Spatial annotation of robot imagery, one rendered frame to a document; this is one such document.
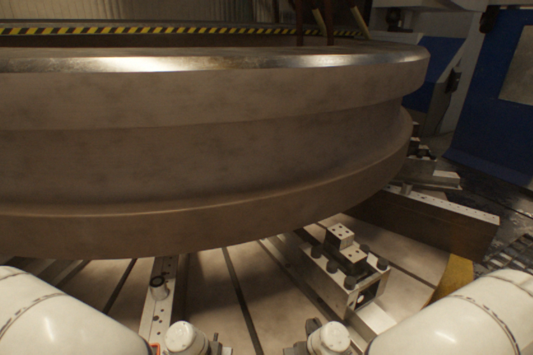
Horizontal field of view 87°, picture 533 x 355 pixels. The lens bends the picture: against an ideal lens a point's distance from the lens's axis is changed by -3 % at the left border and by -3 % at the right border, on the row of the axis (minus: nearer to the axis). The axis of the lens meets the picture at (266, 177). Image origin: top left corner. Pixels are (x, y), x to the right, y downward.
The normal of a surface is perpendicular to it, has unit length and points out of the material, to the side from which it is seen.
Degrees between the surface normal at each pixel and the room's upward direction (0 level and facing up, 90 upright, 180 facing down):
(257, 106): 90
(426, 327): 38
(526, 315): 26
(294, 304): 0
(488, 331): 19
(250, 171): 67
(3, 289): 7
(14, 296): 5
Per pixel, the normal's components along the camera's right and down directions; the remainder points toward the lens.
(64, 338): 0.42, -0.66
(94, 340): 0.68, -0.66
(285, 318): 0.02, -0.88
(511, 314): 0.14, -0.72
